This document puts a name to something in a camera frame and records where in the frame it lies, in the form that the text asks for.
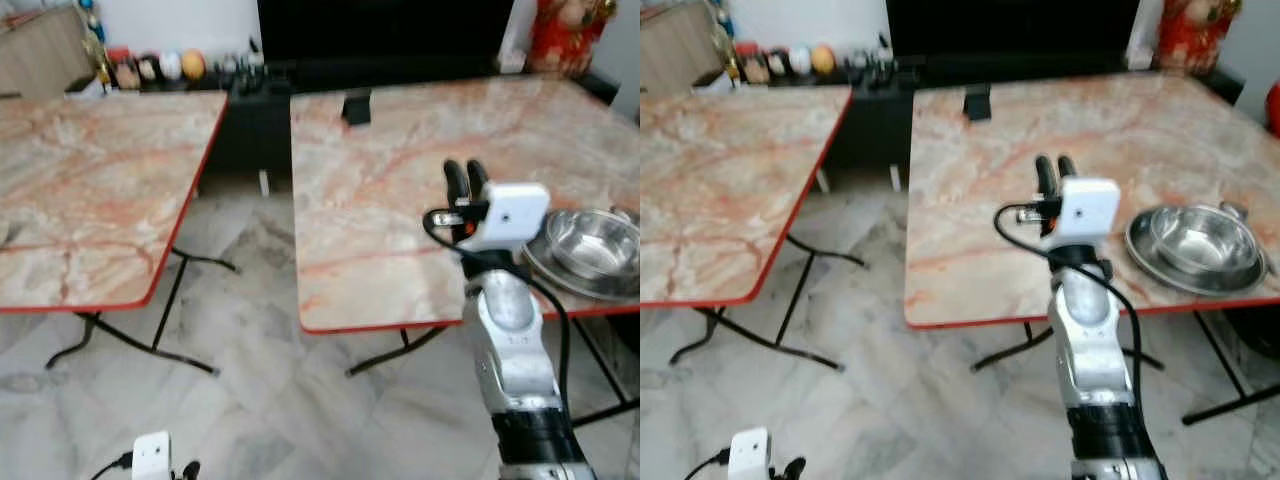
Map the light wood cabinet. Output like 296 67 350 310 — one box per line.
0 5 101 99
640 0 723 96

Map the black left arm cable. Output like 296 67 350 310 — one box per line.
685 450 731 480
92 452 136 480

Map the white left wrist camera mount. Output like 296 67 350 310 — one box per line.
728 428 771 480
133 432 173 480

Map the stainless steel bowl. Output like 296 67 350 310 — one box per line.
1148 203 1259 279
545 208 640 281

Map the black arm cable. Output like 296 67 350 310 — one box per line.
423 207 573 411
993 202 1146 421
685 450 731 480
92 452 136 480

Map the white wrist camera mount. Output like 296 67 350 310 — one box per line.
1052 177 1121 242
462 182 551 253
133 432 173 480
728 428 771 480

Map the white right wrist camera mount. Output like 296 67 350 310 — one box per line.
1052 177 1121 242
462 182 551 253

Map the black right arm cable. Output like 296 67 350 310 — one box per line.
993 202 1146 421
423 207 573 411

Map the black flat television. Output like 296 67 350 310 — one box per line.
885 0 1141 57
257 0 516 63

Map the stainless steel plate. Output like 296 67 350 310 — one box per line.
522 213 640 301
1125 205 1269 298

